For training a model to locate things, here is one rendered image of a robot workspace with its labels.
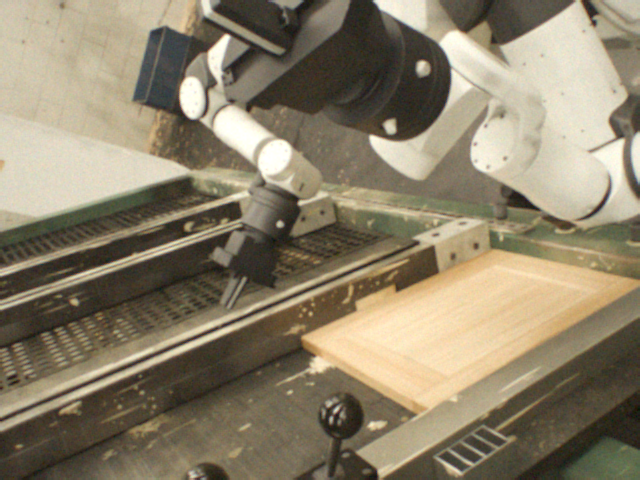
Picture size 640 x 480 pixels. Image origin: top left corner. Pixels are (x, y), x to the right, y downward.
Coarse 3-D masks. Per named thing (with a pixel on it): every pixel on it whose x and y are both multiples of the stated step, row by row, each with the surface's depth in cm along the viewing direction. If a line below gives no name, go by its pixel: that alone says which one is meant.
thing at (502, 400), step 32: (608, 320) 77; (544, 352) 73; (576, 352) 71; (608, 352) 74; (480, 384) 69; (512, 384) 68; (544, 384) 69; (576, 384) 72; (448, 416) 65; (480, 416) 64; (512, 416) 67; (384, 448) 62; (416, 448) 61
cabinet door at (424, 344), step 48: (432, 288) 102; (480, 288) 99; (528, 288) 95; (576, 288) 92; (624, 288) 89; (336, 336) 92; (384, 336) 90; (432, 336) 87; (480, 336) 84; (528, 336) 81; (384, 384) 77; (432, 384) 75
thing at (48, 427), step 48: (432, 240) 107; (480, 240) 111; (336, 288) 97; (384, 288) 102; (192, 336) 90; (240, 336) 89; (288, 336) 93; (96, 384) 81; (144, 384) 83; (192, 384) 86; (0, 432) 74; (48, 432) 77; (96, 432) 80
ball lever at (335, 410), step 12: (336, 396) 50; (348, 396) 50; (324, 408) 50; (336, 408) 49; (348, 408) 49; (360, 408) 50; (324, 420) 50; (336, 420) 49; (348, 420) 49; (360, 420) 50; (336, 432) 49; (348, 432) 49; (336, 444) 53; (336, 456) 54; (324, 468) 57; (336, 468) 57
